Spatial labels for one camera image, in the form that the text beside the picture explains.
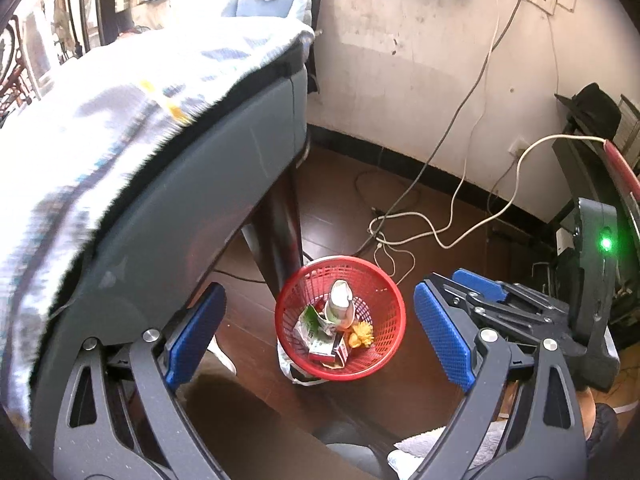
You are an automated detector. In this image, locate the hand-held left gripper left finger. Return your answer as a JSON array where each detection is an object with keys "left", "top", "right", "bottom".
[{"left": 52, "top": 281, "right": 228, "bottom": 480}]

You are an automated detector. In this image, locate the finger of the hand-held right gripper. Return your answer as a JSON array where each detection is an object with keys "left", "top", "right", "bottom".
[
  {"left": 451, "top": 268, "right": 521, "bottom": 306},
  {"left": 425, "top": 272, "right": 546, "bottom": 343}
]

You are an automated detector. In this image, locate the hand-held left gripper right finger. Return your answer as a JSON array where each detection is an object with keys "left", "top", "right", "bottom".
[{"left": 412, "top": 280, "right": 588, "bottom": 480}]

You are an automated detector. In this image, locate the red plastic mesh basket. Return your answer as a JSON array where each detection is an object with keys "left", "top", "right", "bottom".
[{"left": 274, "top": 255, "right": 407, "bottom": 380}]

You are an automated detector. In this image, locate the yellow wrapper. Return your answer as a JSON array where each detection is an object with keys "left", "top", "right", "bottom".
[{"left": 347, "top": 322, "right": 375, "bottom": 348}]

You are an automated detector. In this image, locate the white plastic bottle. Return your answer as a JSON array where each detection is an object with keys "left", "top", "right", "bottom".
[{"left": 322, "top": 280, "right": 357, "bottom": 331}]

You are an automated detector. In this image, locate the green white packet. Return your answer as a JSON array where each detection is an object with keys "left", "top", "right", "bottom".
[{"left": 292, "top": 305, "right": 333, "bottom": 348}]

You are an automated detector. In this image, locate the red and white carton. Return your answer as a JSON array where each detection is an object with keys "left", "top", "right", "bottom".
[{"left": 307, "top": 332, "right": 351, "bottom": 368}]

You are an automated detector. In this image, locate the person's right forearm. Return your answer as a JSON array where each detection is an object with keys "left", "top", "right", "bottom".
[{"left": 580, "top": 390, "right": 621, "bottom": 461}]

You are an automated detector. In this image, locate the white slipper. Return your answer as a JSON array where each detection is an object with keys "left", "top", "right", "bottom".
[{"left": 207, "top": 335, "right": 237, "bottom": 376}]

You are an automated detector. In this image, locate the white plastic bag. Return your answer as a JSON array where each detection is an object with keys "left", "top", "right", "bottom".
[{"left": 276, "top": 340, "right": 326, "bottom": 387}]

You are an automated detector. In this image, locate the white towel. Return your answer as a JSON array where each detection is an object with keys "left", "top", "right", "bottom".
[{"left": 387, "top": 422, "right": 506, "bottom": 471}]

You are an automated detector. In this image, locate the red edged board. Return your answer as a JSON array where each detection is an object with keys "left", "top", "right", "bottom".
[{"left": 602, "top": 140, "right": 640, "bottom": 201}]

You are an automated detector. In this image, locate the grey round table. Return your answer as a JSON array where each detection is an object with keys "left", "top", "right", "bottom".
[{"left": 30, "top": 40, "right": 313, "bottom": 466}]

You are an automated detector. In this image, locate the black hat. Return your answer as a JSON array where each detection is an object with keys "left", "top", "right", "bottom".
[{"left": 554, "top": 82, "right": 623, "bottom": 141}]

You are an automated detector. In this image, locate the round embroidered screen wooden stand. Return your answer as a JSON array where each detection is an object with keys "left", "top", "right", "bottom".
[{"left": 0, "top": 15, "right": 31, "bottom": 121}]

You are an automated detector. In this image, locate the light blue cushion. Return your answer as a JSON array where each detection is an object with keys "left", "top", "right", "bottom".
[{"left": 220, "top": 0, "right": 317, "bottom": 36}]

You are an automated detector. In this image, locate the coiled thin white cable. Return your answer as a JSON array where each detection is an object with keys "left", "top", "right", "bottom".
[{"left": 372, "top": 240, "right": 416, "bottom": 286}]

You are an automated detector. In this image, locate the thick white cable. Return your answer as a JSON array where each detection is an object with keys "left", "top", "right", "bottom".
[{"left": 370, "top": 132, "right": 608, "bottom": 251}]

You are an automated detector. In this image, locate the grey cable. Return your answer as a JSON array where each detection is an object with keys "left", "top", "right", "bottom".
[{"left": 350, "top": 0, "right": 526, "bottom": 261}]

